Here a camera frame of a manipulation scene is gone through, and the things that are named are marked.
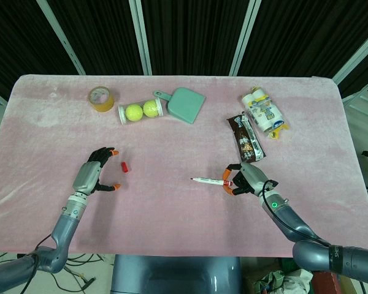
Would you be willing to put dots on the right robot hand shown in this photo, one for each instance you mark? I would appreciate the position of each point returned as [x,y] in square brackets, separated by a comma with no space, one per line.
[253,179]

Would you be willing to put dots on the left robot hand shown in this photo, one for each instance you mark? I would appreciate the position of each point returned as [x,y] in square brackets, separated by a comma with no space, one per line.
[87,177]

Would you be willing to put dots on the red marker cap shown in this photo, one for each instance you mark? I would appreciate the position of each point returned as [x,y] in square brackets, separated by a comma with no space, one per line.
[125,167]

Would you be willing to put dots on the white marker pen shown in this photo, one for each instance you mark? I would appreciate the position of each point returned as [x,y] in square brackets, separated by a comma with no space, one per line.
[210,181]

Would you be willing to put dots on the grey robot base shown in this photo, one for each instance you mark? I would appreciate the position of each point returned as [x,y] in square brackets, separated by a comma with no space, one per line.
[176,274]

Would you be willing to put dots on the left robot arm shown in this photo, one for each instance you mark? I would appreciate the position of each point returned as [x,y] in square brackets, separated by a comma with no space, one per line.
[40,242]

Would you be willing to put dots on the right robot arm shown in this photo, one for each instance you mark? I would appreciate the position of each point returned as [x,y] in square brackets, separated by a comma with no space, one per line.
[312,242]

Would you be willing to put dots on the brown snack wrapper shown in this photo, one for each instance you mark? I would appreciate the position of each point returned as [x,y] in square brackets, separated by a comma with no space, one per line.
[247,137]

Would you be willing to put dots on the white yellow tissue pack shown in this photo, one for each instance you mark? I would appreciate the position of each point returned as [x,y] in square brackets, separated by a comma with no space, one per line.
[264,112]

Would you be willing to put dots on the pink table cloth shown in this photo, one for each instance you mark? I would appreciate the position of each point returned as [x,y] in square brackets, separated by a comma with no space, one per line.
[184,214]

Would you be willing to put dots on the yellow tennis ball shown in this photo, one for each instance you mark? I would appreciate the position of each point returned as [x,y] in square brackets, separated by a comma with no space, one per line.
[151,109]
[133,112]

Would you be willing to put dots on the yellow packing tape roll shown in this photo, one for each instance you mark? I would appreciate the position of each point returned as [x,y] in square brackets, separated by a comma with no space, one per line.
[101,99]

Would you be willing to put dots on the clear tennis ball tube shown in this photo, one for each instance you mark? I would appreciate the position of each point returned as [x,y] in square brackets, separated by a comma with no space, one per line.
[141,110]

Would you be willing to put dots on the green plastic dustpan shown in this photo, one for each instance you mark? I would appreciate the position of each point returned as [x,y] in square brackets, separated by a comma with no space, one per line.
[184,105]

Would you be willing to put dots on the black folding screen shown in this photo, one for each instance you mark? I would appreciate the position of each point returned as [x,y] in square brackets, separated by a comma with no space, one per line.
[184,33]

